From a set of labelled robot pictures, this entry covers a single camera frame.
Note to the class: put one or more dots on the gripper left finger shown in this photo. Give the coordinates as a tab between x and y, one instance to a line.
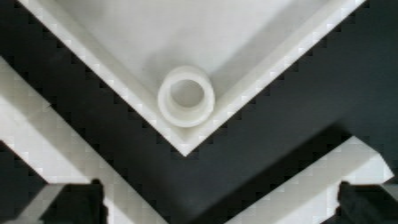
65	204

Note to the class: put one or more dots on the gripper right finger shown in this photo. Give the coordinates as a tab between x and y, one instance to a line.
366	204

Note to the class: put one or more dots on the white square table top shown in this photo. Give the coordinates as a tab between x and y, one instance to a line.
188	53

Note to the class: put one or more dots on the white L-shaped obstacle fence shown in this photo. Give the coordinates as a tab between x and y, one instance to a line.
62	159

